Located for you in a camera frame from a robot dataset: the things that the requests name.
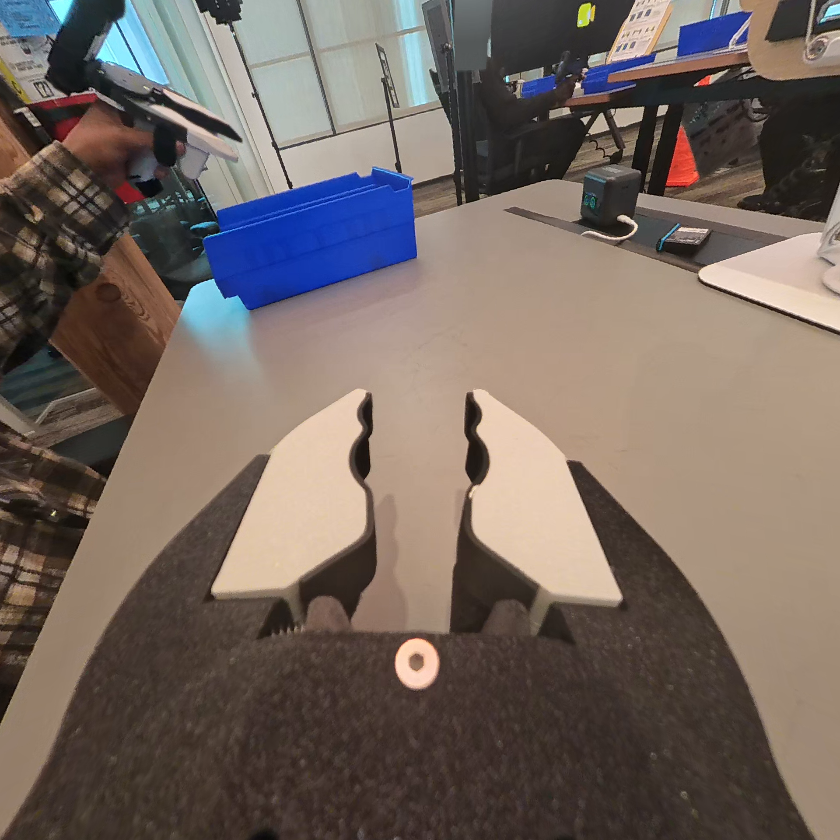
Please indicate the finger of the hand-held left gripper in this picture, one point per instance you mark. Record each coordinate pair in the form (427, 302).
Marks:
(190, 118)
(203, 148)

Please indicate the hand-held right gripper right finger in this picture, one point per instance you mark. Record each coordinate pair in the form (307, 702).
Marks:
(538, 525)

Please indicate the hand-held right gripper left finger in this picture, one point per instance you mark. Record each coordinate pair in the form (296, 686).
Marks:
(302, 512)

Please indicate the blue plastic bin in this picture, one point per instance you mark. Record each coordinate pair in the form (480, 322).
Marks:
(712, 36)
(548, 86)
(315, 249)

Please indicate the person's left hand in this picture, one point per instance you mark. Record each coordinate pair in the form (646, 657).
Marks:
(105, 144)

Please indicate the thin black stand pole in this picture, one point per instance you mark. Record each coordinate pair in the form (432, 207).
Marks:
(260, 105)
(394, 131)

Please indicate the black junction box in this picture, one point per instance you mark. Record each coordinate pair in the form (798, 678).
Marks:
(220, 10)

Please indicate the large frosted window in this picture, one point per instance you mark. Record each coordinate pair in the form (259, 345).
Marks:
(354, 65)

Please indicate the dark tilted monitor panel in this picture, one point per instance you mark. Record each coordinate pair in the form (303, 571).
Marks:
(436, 39)

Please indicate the thick black vertical pole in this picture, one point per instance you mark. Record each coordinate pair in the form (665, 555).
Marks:
(467, 131)

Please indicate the small black battery pack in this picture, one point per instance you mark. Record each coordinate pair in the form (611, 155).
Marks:
(686, 237)

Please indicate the black monitor with yellow sticker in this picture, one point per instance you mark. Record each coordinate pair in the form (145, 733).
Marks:
(544, 33)

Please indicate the orange traffic cone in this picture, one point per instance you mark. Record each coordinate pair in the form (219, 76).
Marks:
(682, 161)

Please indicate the small wooden instruction board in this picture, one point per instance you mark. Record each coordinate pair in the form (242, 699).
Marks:
(640, 29)

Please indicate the wooden top office desk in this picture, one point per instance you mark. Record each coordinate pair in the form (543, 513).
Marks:
(682, 69)

